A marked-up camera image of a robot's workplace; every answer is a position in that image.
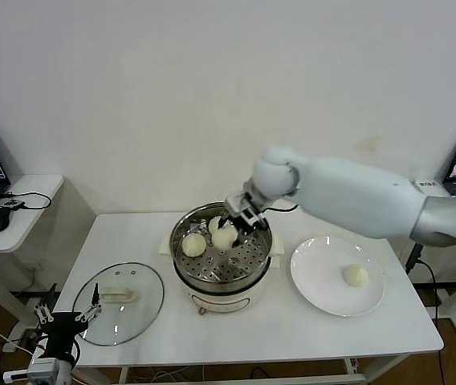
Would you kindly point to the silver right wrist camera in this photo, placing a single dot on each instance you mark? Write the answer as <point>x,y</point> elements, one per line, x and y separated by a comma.
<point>256,218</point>

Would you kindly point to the stainless steel steamer basket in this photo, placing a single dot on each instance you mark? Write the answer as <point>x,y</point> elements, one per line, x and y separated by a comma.
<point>248,260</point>

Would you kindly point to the white power strip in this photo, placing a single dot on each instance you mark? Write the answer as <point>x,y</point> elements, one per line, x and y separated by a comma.
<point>11,347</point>

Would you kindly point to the white side table with mouse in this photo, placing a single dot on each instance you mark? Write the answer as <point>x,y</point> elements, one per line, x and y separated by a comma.
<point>31,188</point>

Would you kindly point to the white wall socket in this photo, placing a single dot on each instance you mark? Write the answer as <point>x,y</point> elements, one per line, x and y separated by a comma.
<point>32,267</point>

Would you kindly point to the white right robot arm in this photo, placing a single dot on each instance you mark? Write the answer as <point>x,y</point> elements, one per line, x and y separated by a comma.
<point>352,192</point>

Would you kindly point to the white round plate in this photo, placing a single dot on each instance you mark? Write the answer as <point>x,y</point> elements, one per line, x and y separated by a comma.
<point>316,272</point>

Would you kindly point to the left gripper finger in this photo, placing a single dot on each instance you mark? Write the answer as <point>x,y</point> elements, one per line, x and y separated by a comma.
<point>43,313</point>
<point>96,296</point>

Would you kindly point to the glass pot lid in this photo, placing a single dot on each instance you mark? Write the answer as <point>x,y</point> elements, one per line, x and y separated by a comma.
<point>139,280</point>

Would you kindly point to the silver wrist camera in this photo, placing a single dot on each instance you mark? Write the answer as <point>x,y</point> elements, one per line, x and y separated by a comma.
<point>256,218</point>
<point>43,369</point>

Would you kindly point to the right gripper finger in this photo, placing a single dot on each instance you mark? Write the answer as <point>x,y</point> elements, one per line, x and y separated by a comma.
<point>226,221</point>
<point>237,241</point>

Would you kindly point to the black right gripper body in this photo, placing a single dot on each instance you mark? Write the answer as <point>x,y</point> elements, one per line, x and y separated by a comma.
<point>244,230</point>

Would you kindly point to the cream electric cooking pot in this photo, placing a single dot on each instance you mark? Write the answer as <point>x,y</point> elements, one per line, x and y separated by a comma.
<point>220,302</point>

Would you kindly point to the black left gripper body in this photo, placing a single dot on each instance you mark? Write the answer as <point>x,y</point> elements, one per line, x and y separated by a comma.
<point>61,327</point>

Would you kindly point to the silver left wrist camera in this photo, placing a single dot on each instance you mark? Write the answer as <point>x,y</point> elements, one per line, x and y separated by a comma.
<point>43,369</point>

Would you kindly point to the white steamed baozi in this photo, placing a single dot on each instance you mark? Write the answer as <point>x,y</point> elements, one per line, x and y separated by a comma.
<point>214,224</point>
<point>223,238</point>
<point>355,276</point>
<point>194,245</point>

